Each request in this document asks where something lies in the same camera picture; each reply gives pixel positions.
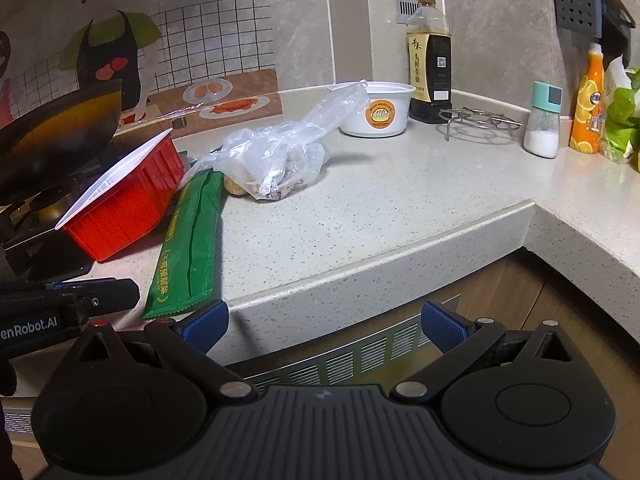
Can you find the dark soy sauce bottle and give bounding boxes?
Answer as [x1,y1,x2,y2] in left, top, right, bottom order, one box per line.
[407,0,452,125]

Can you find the clear plastic bag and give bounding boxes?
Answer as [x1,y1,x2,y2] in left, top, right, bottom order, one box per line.
[179,80,369,202]

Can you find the red rectangular food container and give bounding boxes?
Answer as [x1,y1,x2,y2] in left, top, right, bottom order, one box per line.
[55,129,183,262]

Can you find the green snack wrapper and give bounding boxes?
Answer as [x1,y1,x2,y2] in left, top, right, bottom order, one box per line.
[141,170,224,320]

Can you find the black gas stove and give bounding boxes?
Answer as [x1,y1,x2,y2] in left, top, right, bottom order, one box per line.
[1,158,103,283]

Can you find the black frying pan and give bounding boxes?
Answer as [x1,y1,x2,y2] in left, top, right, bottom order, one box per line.
[1,79,122,206]

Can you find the green white vegetable bag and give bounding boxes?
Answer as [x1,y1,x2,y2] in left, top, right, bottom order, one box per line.
[600,56,639,164]

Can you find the teal lid salt shaker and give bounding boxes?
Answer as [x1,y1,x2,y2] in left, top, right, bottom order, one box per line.
[523,80,563,159]

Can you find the orange detergent bottle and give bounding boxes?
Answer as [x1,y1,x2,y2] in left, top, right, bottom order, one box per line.
[570,42,604,154]

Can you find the cabinet vent grille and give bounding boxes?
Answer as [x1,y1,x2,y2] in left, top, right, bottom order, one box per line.
[231,298,440,391]

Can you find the metal wire steamer rack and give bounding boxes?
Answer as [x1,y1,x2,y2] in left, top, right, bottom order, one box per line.
[438,106,523,142]

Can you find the white round plastic bowl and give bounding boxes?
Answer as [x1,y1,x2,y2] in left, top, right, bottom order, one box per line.
[338,81,414,139]

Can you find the cartoon kitchen wall sticker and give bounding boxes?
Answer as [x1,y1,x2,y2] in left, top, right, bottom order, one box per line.
[1,0,282,136]

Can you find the black perforated wall rack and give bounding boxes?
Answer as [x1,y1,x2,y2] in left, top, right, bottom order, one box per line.
[554,0,637,66]

